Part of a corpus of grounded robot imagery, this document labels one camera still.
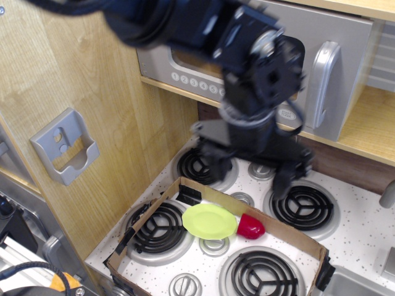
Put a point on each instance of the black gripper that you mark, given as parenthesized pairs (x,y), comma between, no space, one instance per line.
(220,142)

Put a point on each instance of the grey toy microwave door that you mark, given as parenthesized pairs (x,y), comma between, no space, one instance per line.
(335,51)

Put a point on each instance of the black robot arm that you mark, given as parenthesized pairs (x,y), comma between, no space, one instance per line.
(260,70)

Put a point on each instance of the grey back stove knob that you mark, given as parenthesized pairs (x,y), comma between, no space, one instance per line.
(260,172)

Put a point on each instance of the grey stove knob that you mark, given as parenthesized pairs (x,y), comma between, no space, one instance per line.
(185,284)
(260,172)
(244,197)
(214,247)

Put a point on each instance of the grey middle stove knob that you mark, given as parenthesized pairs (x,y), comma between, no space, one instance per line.
(244,197)

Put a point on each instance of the red plastic cup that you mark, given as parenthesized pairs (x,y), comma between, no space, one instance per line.
(250,228)

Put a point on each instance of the back left stove burner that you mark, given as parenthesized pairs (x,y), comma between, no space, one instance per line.
(190,164)

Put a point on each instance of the stove burner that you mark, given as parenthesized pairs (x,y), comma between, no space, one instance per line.
(162,239)
(190,164)
(260,271)
(308,207)

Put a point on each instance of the back right stove burner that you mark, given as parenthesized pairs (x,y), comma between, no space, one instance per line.
(308,207)

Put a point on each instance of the green plastic plate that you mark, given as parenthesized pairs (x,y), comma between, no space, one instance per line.
(209,221)

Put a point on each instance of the grey centre stove knob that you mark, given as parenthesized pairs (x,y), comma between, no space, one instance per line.
(214,247)

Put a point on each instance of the front right stove burner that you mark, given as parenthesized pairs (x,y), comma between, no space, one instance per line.
(260,271)

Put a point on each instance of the front left stove burner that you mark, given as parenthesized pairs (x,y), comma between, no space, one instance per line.
(162,239)

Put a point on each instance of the grey front stove knob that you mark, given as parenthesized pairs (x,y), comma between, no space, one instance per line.
(185,284)

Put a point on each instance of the grey faucet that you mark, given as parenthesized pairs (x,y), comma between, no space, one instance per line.
(387,198)

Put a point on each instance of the steel sink basin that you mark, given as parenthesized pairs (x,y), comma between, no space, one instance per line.
(347,283)

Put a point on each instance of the brown cardboard frame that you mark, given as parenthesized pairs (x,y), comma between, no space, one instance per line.
(132,278)

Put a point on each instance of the grey wall phone holder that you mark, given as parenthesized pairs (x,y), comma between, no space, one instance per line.
(60,135)

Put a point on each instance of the grey oven door handle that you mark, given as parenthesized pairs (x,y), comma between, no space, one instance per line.
(53,252)

